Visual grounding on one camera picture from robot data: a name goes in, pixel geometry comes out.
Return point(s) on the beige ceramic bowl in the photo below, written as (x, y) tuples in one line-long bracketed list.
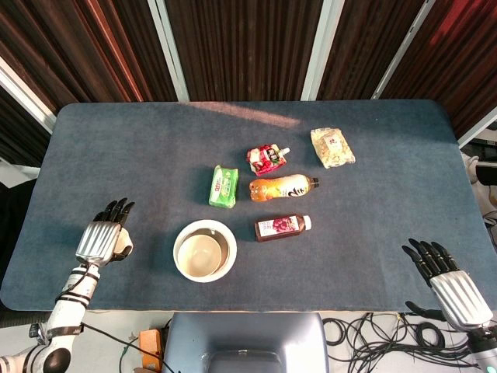
[(198, 260)]

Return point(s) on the orange box on floor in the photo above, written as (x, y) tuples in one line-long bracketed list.
[(149, 342)]

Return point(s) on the red spouted drink pouch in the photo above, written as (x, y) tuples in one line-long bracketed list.
[(266, 159)]

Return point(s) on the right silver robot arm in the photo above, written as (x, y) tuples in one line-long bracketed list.
[(483, 349)]

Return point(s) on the white and black equipment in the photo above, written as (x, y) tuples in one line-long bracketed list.
[(485, 171)]

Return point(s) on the blue table cloth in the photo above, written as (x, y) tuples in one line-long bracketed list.
[(349, 252)]

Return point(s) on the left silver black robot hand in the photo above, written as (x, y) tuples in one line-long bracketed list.
[(97, 242)]

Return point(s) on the green soap pack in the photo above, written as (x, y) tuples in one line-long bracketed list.
[(224, 186)]

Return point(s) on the clear bag of snacks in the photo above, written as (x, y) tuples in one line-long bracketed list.
[(332, 149)]

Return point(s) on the orange juice bottle black cap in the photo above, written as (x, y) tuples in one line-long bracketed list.
[(279, 188)]

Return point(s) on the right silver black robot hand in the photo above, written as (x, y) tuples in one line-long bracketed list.
[(458, 295)]

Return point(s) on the white round bowl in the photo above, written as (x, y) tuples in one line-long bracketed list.
[(206, 223)]

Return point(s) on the white partition post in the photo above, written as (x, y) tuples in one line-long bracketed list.
[(322, 50), (23, 95), (404, 50), (169, 50), (479, 130)]

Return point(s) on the dark juice bottle white cap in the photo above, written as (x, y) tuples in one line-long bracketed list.
[(279, 227)]

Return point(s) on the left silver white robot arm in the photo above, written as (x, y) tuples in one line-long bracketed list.
[(70, 307)]

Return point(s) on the blue-grey robot torso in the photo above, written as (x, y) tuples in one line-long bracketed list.
[(244, 334)]

